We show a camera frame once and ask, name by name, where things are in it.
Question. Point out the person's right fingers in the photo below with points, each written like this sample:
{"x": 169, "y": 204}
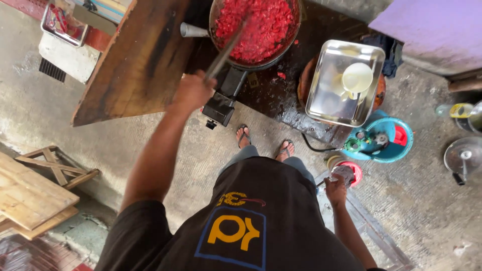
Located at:
{"x": 331, "y": 180}

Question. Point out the person's black printed shirt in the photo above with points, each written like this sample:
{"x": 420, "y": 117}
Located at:
{"x": 241, "y": 233}

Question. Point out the person's right hand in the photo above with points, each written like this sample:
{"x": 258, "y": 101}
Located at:
{"x": 336, "y": 192}

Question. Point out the person's grey jeans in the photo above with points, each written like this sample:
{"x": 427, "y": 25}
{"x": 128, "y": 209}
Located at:
{"x": 248, "y": 152}

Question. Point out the metal pot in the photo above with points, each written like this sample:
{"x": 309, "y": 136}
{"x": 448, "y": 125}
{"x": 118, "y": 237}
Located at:
{"x": 475, "y": 118}

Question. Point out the beige round lid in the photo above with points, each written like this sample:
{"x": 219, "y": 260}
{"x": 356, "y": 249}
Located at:
{"x": 332, "y": 160}

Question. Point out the metal frame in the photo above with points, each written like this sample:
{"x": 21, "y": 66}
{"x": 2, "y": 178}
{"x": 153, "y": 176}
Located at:
{"x": 371, "y": 229}

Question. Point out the dark wooden table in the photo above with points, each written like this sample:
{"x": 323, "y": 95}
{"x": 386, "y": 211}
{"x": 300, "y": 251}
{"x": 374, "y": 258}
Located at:
{"x": 275, "y": 94}

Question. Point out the metal spatula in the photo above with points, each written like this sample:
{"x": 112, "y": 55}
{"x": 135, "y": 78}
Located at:
{"x": 226, "y": 51}

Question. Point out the person's left hand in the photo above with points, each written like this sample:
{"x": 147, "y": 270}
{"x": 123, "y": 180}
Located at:
{"x": 192, "y": 92}

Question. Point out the clear plastic bag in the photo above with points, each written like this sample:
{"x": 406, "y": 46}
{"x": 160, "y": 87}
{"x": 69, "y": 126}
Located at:
{"x": 344, "y": 174}

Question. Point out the yellow capped plastic bottle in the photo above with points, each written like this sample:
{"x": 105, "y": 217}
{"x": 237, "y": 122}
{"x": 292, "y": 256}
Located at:
{"x": 461, "y": 110}

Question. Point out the striped cloth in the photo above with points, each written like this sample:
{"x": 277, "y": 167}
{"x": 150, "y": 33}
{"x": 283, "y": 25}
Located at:
{"x": 109, "y": 8}

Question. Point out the red patterned mat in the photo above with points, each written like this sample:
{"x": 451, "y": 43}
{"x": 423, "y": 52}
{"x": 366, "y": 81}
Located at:
{"x": 34, "y": 252}

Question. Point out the wooden plank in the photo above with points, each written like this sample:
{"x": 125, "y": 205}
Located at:
{"x": 467, "y": 84}

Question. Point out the person's left fingers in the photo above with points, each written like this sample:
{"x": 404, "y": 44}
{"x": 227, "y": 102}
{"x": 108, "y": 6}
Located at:
{"x": 211, "y": 87}

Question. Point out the stack of wooden folding tables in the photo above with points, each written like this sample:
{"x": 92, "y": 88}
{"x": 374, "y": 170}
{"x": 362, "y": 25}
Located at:
{"x": 30, "y": 195}

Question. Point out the black drain grate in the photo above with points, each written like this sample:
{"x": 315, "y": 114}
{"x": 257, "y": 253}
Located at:
{"x": 52, "y": 70}

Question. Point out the steel rectangular tray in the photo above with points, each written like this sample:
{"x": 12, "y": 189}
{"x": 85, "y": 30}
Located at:
{"x": 331, "y": 98}

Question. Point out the red lidded container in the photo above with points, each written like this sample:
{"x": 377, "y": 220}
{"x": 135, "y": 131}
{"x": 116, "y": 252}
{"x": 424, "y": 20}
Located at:
{"x": 357, "y": 173}

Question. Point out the white concrete block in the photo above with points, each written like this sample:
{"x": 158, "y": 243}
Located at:
{"x": 75, "y": 60}

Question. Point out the glass pot lid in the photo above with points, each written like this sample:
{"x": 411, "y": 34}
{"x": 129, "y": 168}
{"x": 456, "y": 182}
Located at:
{"x": 465, "y": 156}

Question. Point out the red chili paste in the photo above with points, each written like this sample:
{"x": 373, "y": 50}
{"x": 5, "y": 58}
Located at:
{"x": 260, "y": 26}

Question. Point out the dark blue cloth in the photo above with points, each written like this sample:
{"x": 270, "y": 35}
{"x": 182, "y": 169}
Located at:
{"x": 393, "y": 56}

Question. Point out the blue gas cylinder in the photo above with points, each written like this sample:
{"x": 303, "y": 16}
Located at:
{"x": 391, "y": 150}

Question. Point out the steel tray with red packets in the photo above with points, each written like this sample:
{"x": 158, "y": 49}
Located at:
{"x": 62, "y": 22}

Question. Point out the white plastic cup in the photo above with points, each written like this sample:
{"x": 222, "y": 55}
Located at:
{"x": 357, "y": 77}

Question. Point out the black flip-flop sandal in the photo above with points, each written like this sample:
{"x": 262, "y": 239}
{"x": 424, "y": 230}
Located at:
{"x": 243, "y": 136}
{"x": 285, "y": 150}

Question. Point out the brown wooden board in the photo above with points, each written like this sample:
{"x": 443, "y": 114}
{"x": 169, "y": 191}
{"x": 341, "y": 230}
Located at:
{"x": 139, "y": 64}

